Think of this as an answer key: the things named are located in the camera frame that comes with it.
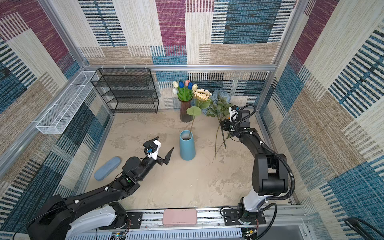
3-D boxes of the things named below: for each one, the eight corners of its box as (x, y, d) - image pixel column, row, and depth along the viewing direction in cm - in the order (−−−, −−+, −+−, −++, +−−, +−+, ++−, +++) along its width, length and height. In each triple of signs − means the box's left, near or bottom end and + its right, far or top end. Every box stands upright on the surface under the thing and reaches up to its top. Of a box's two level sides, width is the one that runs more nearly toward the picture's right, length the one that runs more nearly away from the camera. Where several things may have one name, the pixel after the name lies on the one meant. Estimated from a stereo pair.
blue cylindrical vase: (182, 161, 95) (179, 143, 78) (182, 150, 100) (179, 130, 83) (194, 160, 95) (194, 142, 79) (193, 149, 100) (192, 129, 84)
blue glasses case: (94, 177, 90) (91, 175, 87) (118, 157, 98) (116, 154, 95) (100, 183, 88) (97, 181, 85) (124, 162, 96) (121, 159, 93)
